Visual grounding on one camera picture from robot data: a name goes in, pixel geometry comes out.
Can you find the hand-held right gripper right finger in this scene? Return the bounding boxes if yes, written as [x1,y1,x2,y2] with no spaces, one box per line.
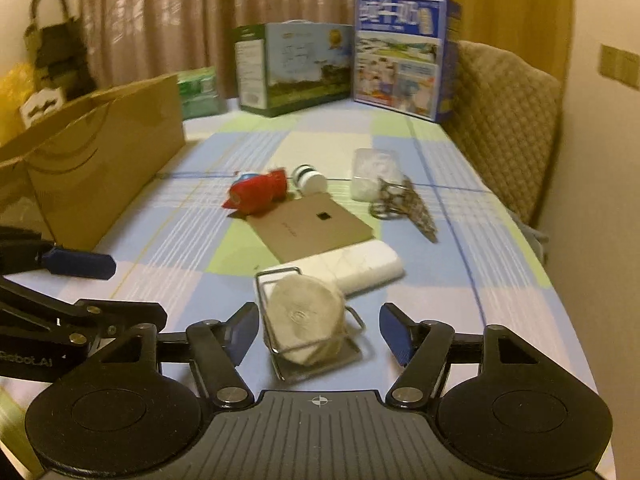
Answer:
[378,302,548,406]

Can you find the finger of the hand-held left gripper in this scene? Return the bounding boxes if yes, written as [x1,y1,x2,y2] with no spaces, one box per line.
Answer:
[0,275,169,352]
[0,226,117,282]

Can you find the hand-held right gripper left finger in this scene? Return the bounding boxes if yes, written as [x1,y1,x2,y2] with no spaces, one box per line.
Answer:
[91,302,261,408]

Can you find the beige round pad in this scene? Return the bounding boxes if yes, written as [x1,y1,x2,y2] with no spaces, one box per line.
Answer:
[262,275,347,365]

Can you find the white rectangular power bank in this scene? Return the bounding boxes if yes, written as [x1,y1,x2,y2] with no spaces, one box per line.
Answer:
[277,240,405,297]

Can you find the metal wire holder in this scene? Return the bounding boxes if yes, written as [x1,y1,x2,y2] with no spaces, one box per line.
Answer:
[254,269,367,383]

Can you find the brown cardboard box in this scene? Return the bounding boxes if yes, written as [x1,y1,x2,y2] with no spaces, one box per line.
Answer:
[0,73,187,252]

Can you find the brown cardboard package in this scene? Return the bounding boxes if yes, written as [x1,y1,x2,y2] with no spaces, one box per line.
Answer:
[247,194,376,263]

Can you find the brown braided rope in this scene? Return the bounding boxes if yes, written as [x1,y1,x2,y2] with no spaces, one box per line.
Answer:
[369,176,439,243]

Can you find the red cartoon toy figure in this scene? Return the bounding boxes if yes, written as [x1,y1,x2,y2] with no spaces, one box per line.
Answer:
[222,169,289,213]

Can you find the white green small jar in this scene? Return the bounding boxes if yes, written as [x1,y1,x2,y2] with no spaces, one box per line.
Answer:
[291,164,328,196]

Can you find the white carton flap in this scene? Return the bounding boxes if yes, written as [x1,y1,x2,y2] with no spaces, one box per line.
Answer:
[20,87,68,128]

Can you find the clear box of floss picks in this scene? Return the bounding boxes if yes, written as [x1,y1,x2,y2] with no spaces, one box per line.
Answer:
[350,148,406,202]

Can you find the grey fleece blanket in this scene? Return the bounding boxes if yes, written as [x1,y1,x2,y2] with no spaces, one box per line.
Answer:
[520,210,551,267]

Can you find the yellow plastic bag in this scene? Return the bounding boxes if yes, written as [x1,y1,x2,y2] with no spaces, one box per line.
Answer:
[0,62,36,143]

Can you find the checked sheet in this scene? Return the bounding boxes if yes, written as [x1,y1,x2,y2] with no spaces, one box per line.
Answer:
[0,97,601,456]

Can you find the woven handbag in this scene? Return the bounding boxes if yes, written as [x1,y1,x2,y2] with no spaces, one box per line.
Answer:
[22,0,98,106]

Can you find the green tissue pack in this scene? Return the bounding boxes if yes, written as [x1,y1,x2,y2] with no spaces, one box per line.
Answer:
[177,66,226,121]

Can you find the beige quilted chair back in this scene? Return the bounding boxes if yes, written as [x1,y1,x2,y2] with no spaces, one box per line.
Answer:
[442,40,563,231]

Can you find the green white milk carton box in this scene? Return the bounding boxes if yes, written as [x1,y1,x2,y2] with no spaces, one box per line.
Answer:
[234,20,353,117]

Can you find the blue milk carton box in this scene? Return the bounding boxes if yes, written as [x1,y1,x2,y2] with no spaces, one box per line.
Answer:
[352,0,462,124]

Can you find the brown curtain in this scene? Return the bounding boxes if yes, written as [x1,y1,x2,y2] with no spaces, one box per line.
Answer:
[80,0,381,101]

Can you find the yellow curtain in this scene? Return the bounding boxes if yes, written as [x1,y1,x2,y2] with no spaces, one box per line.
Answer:
[417,0,573,81]

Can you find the wall switch plate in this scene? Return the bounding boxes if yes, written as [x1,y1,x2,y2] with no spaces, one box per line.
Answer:
[598,44,640,92]

